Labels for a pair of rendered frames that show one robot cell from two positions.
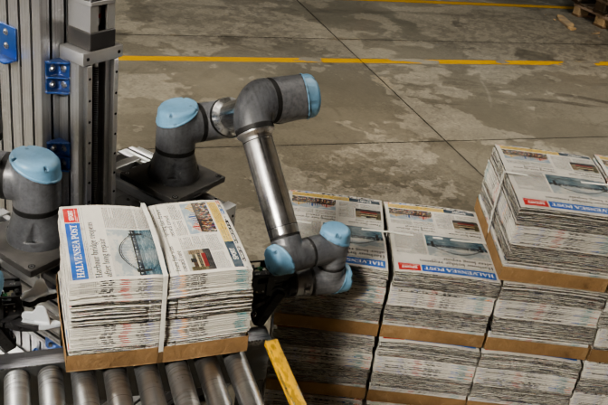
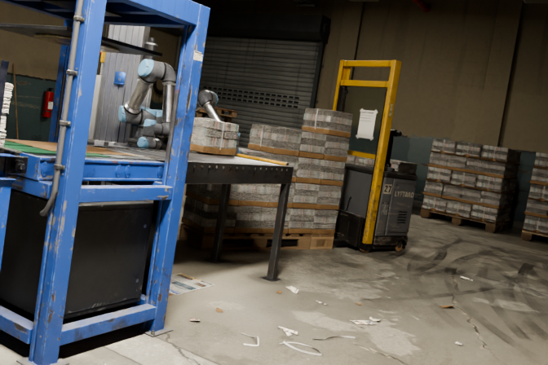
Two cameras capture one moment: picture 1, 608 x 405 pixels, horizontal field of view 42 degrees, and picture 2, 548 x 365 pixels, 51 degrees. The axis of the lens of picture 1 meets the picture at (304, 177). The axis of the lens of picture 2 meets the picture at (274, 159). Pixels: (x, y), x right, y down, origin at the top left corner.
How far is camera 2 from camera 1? 324 cm
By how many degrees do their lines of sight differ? 42
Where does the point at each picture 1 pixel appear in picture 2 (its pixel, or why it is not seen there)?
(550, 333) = not seen: hidden behind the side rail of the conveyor
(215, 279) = (232, 126)
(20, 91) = (123, 96)
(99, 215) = not seen: hidden behind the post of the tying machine
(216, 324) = (230, 143)
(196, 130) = not seen: hidden behind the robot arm
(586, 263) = (293, 146)
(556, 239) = (285, 138)
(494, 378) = (273, 191)
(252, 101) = (206, 94)
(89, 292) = (210, 124)
